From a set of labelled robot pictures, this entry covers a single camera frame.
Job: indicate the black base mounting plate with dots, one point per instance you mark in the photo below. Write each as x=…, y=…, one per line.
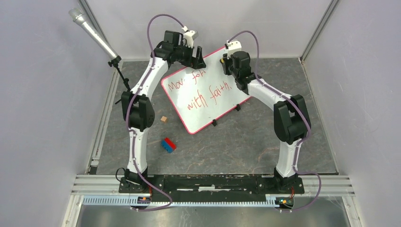
x=214, y=188

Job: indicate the red blue toy block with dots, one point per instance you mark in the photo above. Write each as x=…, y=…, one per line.
x=168, y=145

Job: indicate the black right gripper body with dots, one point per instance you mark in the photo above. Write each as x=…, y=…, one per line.
x=234, y=74

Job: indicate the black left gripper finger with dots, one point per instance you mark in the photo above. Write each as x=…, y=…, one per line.
x=198, y=61
x=199, y=51

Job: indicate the silver microphone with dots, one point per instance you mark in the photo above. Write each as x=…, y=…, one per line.
x=82, y=20

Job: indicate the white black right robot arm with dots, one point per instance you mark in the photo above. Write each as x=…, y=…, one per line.
x=291, y=119

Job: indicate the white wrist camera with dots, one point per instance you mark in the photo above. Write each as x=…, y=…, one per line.
x=232, y=47
x=189, y=36

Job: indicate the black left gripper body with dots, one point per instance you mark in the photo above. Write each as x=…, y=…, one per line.
x=183, y=55

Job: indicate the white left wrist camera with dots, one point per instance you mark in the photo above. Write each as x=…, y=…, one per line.
x=189, y=36

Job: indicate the pink framed whiteboard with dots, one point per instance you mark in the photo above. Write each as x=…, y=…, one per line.
x=202, y=96

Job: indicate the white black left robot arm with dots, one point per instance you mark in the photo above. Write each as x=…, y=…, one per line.
x=138, y=110

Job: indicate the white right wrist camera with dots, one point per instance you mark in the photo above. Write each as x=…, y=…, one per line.
x=232, y=47

